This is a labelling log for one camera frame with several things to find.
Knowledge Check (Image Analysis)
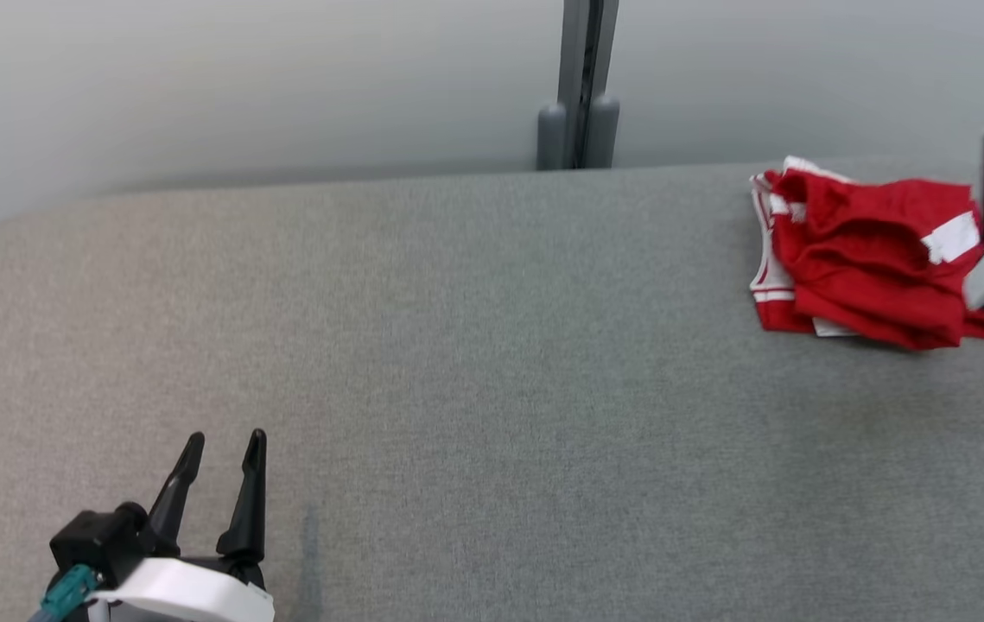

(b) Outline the red shorts white hem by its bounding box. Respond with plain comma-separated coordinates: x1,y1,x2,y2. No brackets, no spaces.
770,167,984,352

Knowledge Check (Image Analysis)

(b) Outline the red basketball jersey white trim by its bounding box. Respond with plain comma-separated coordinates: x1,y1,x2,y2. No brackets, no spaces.
748,155,860,339

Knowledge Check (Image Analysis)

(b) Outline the grey partition post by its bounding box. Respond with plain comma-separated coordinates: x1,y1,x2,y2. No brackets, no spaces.
536,0,621,171

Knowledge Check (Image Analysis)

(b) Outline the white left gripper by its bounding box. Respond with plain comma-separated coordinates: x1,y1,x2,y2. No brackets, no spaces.
84,428,276,622

